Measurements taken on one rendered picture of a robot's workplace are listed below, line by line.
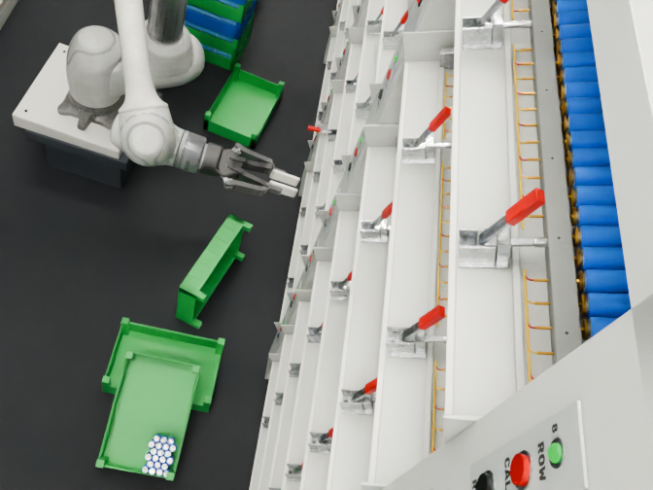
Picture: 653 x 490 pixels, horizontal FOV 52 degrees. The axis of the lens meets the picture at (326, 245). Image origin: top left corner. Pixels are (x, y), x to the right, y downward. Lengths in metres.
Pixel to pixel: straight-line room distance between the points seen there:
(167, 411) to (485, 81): 1.46
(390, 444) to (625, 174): 0.41
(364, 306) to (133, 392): 1.11
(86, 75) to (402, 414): 1.58
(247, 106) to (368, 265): 1.72
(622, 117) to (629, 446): 0.16
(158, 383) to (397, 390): 1.31
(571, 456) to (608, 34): 0.23
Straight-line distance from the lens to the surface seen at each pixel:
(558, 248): 0.55
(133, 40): 1.52
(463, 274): 0.56
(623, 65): 0.39
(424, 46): 0.98
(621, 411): 0.32
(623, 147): 0.36
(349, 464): 0.87
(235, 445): 2.00
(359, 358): 0.92
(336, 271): 1.20
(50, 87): 2.31
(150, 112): 1.43
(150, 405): 1.95
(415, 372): 0.71
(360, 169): 1.18
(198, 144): 1.59
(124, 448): 1.96
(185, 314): 2.07
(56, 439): 2.01
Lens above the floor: 1.92
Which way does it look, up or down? 56 degrees down
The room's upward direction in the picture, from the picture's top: 24 degrees clockwise
